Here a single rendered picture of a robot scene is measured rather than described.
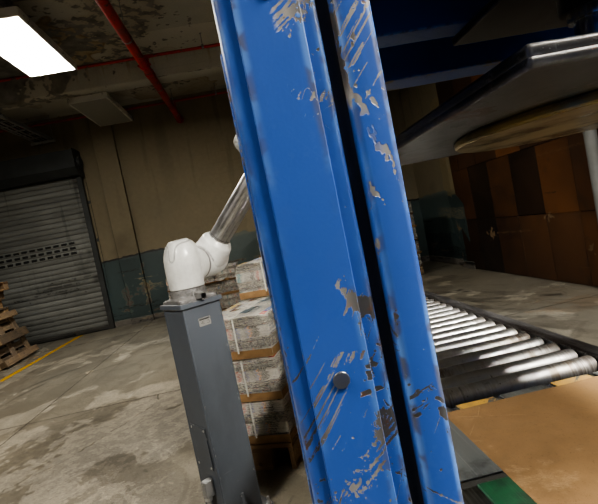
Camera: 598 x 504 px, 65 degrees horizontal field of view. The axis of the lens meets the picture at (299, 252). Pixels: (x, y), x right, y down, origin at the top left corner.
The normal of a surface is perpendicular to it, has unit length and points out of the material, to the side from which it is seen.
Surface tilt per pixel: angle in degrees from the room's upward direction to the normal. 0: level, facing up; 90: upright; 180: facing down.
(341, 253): 90
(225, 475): 90
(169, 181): 90
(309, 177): 90
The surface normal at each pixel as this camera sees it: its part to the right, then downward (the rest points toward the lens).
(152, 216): 0.09, 0.04
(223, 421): 0.65, -0.09
